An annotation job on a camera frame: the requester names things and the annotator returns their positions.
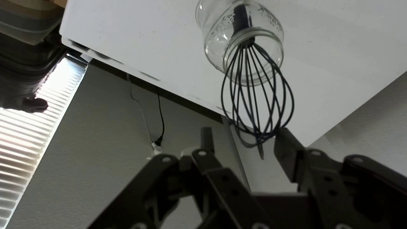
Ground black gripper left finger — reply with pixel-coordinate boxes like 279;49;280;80
87;127;272;229

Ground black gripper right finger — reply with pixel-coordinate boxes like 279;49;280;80
275;128;407;229

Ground black wire whisk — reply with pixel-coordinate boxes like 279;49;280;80
219;4;297;160

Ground white table board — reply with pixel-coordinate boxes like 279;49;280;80
60;0;407;144

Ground clear glass jar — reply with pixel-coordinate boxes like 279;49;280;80
195;0;284;74

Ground white window blinds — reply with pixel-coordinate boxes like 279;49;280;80
0;54;88;229

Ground white wall outlet plug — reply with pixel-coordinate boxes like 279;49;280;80
150;142;163;156

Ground black power cable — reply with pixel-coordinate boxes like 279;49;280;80
154;93;167;147

